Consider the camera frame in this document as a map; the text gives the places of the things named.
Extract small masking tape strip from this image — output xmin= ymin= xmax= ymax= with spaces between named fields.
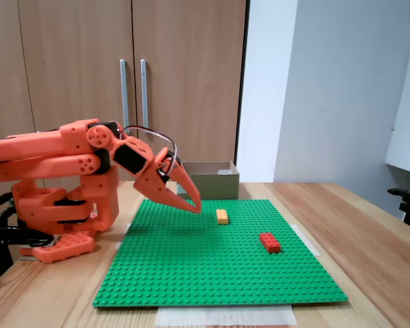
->
xmin=114 ymin=222 xmax=132 ymax=251

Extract wooden cabinet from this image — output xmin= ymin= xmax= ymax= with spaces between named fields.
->
xmin=0 ymin=0 xmax=250 ymax=182

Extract long masking tape strip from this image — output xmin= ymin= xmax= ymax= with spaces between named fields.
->
xmin=156 ymin=305 xmax=298 ymax=327

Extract green lego baseplate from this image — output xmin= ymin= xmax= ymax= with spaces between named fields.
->
xmin=92 ymin=198 xmax=349 ymax=309

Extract thin servo cable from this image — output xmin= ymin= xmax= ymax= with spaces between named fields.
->
xmin=120 ymin=124 xmax=178 ymax=178

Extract red lego block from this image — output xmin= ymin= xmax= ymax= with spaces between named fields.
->
xmin=259 ymin=232 xmax=282 ymax=254

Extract open cardboard box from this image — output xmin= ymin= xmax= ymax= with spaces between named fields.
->
xmin=175 ymin=160 xmax=241 ymax=201

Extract black table clamp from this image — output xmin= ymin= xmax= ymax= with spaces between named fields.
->
xmin=0 ymin=226 xmax=57 ymax=288

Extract short masking tape strip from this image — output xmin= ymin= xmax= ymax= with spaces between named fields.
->
xmin=292 ymin=223 xmax=322 ymax=258

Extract silver cabinet door handle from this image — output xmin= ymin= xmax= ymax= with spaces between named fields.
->
xmin=139 ymin=59 xmax=150 ymax=130
xmin=119 ymin=59 xmax=131 ymax=129

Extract yellow lego block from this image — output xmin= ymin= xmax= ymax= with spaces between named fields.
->
xmin=215 ymin=208 xmax=230 ymax=226

